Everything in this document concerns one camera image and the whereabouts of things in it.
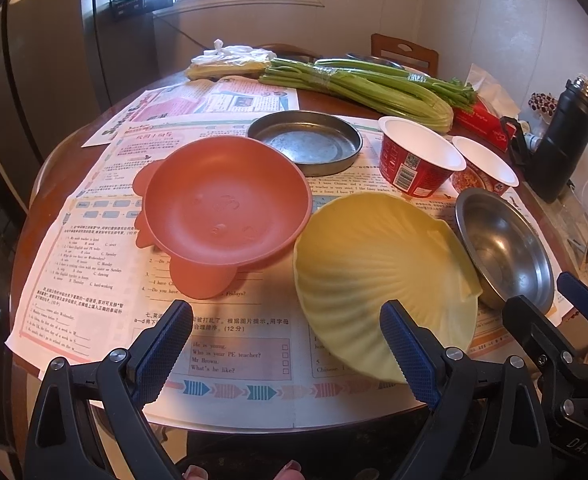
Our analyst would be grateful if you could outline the stainless steel bowl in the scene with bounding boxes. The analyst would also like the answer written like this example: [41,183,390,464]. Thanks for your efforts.
[454,188,555,314]

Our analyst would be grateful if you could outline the yellow shell-shaped plate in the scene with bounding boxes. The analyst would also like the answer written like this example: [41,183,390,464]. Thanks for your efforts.
[294,192,481,384]

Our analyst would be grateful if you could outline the red instant noodle bowl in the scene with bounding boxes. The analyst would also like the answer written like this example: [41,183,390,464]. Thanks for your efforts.
[379,116,467,198]

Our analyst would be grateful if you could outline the orange plastic plate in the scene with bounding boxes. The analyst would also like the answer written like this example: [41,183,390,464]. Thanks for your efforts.
[132,136,312,299]

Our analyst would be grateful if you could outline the metal pan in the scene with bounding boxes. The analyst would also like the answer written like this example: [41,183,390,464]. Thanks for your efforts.
[247,110,363,178]

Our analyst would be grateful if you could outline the person's left hand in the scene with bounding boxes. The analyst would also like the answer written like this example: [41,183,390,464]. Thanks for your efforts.
[182,460,305,480]

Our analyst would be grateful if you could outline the large newspaper sheet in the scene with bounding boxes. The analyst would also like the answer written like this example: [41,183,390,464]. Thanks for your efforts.
[8,114,416,432]

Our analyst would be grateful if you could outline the black thermos bottle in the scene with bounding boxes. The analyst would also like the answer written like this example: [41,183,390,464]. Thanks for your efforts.
[500,74,588,203]

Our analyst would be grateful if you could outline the patterned cup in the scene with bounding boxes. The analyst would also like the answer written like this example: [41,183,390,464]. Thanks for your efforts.
[528,92,558,122]

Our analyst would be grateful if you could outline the red tissue box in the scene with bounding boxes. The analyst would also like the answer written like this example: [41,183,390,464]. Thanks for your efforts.
[454,64,520,152]

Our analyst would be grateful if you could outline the rear celery bunch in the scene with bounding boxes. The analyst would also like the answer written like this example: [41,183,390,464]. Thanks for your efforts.
[315,58,478,112]

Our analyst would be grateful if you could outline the celery bunch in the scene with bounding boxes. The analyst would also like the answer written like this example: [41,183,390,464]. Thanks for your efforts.
[259,58,454,134]
[315,58,478,112]

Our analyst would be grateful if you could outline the front celery bunch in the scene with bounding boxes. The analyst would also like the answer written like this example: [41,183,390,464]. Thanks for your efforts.
[259,58,454,134]

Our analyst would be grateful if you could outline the wooden chair back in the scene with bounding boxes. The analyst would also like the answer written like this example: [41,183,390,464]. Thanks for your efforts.
[371,34,439,77]

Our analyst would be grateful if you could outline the far metal bowl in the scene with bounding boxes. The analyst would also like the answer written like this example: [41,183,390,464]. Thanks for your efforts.
[346,53,405,70]

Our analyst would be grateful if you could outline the far newspaper sheet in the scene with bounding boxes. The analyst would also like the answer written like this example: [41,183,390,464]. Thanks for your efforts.
[84,76,299,148]

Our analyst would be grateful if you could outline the plastic bag of corn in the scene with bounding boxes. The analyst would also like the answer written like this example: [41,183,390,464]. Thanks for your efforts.
[185,39,277,80]

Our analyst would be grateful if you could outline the curved wooden chair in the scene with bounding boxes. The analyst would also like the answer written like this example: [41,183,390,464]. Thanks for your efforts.
[259,44,322,63]

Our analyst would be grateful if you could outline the dark refrigerator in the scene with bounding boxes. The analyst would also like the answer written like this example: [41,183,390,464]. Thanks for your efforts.
[0,0,110,209]

